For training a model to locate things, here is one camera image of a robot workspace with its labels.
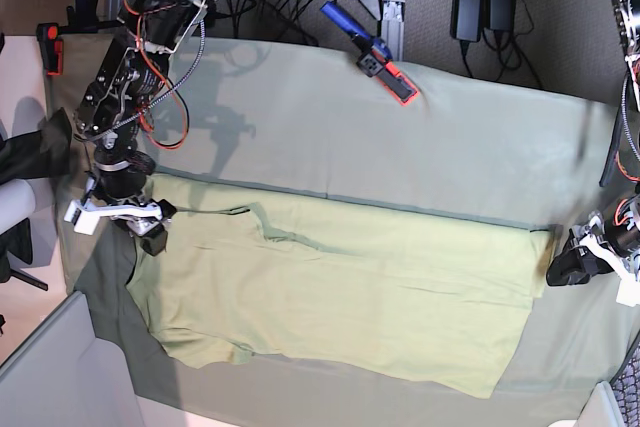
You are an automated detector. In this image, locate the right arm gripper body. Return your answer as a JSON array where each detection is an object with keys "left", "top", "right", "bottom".
[{"left": 82, "top": 168, "right": 175, "bottom": 237}]

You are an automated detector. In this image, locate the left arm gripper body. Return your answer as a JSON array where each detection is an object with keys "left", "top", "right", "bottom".
[{"left": 570, "top": 209, "right": 639, "bottom": 282}]

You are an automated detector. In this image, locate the light green T-shirt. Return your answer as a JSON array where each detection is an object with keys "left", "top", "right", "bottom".
[{"left": 127, "top": 174, "right": 554, "bottom": 399}]

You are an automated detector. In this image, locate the robot arm at left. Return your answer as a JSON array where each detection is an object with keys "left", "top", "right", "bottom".
[{"left": 546, "top": 0, "right": 639, "bottom": 306}]

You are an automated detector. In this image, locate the robot arm at right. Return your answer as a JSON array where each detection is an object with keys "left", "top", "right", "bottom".
[{"left": 64, "top": 0, "right": 216, "bottom": 256}]

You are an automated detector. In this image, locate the dark cloth hanging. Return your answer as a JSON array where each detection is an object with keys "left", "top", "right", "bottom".
[{"left": 1, "top": 109, "right": 72, "bottom": 184}]

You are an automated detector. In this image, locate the white cylinder roll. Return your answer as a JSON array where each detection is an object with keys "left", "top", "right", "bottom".
[{"left": 0, "top": 179, "right": 36, "bottom": 234}]

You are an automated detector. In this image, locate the patterned chair corner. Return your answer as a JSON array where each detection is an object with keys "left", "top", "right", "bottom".
[{"left": 610, "top": 334, "right": 640, "bottom": 427}]

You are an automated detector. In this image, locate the grey-green table cloth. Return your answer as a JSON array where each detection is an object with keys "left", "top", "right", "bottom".
[{"left": 58, "top": 39, "right": 639, "bottom": 426}]

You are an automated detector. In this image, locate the grey white bin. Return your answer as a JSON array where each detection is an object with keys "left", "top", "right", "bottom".
[{"left": 1, "top": 292, "right": 144, "bottom": 426}]

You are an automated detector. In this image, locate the blue orange bar clamp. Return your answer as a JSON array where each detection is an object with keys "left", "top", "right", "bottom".
[{"left": 320, "top": 1, "right": 419, "bottom": 106}]

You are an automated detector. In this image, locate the black power brick pair left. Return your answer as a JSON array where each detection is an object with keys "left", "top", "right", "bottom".
[{"left": 450, "top": 0, "right": 483, "bottom": 43}]

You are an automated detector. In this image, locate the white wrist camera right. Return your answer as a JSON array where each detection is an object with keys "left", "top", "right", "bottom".
[{"left": 64, "top": 199, "right": 101, "bottom": 236}]

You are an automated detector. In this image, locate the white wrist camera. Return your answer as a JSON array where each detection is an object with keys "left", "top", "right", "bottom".
[
  {"left": 616, "top": 272, "right": 640, "bottom": 307},
  {"left": 64, "top": 199, "right": 101, "bottom": 236}
]

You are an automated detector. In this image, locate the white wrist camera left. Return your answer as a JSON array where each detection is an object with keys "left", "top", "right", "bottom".
[{"left": 616, "top": 272, "right": 640, "bottom": 307}]

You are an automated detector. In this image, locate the aluminium frame post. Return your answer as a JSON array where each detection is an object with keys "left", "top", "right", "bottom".
[{"left": 380, "top": 0, "right": 407, "bottom": 61}]

